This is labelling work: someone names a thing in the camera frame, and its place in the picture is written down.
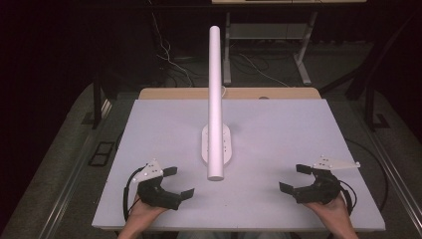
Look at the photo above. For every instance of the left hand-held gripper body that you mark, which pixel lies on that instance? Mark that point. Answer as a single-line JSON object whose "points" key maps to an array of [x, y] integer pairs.
{"points": [[155, 194]]}

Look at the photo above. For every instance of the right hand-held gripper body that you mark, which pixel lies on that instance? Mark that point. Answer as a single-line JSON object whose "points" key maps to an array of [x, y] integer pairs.
{"points": [[320, 189]]}

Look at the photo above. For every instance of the person's left hand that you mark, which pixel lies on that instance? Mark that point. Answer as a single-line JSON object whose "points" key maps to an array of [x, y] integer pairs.
{"points": [[146, 212]]}

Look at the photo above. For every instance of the person's right hand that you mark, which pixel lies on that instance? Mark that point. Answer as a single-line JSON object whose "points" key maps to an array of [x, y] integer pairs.
{"points": [[333, 212]]}

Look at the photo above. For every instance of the white oval base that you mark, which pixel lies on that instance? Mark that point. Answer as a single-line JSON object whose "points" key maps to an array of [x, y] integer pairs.
{"points": [[228, 146]]}

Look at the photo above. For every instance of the long white tube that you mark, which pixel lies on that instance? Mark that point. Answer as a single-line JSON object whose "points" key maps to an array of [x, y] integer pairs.
{"points": [[215, 99]]}

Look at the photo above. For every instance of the black stand leg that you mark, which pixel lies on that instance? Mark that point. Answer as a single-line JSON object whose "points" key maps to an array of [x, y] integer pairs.
{"points": [[371, 109]]}

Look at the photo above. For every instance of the black rectangular floor frame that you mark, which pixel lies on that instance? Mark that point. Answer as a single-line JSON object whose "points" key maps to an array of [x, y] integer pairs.
{"points": [[101, 153]]}

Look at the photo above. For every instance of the aluminium floor rail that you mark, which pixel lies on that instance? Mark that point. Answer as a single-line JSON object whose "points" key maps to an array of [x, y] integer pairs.
{"points": [[71, 186], [394, 176]]}

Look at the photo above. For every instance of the grey metal desk frame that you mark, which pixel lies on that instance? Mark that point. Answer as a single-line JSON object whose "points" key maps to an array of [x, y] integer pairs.
{"points": [[270, 31]]}

